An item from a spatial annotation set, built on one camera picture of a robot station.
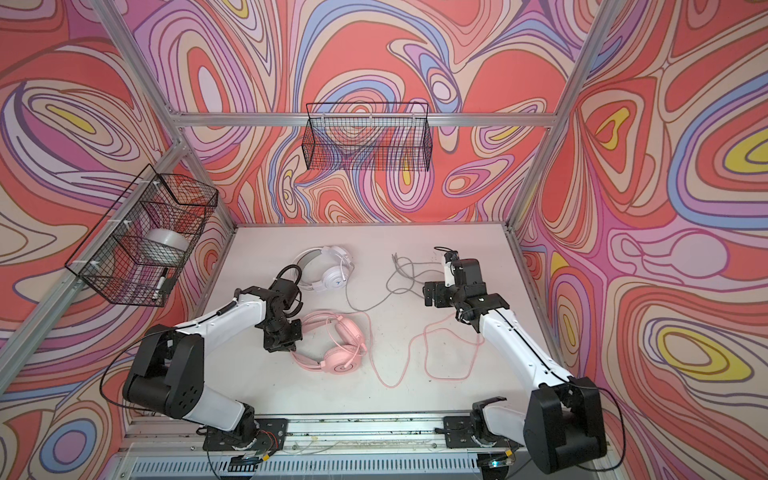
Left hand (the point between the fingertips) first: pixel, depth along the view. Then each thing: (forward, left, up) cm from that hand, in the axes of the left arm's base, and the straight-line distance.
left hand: (301, 344), depth 87 cm
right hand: (+11, -41, +10) cm, 44 cm away
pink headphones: (-7, -13, +8) cm, 17 cm away
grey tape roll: (+12, +29, +31) cm, 44 cm away
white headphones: (+22, -5, +7) cm, 24 cm away
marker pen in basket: (+7, +31, +24) cm, 40 cm away
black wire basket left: (+13, +39, +27) cm, 49 cm away
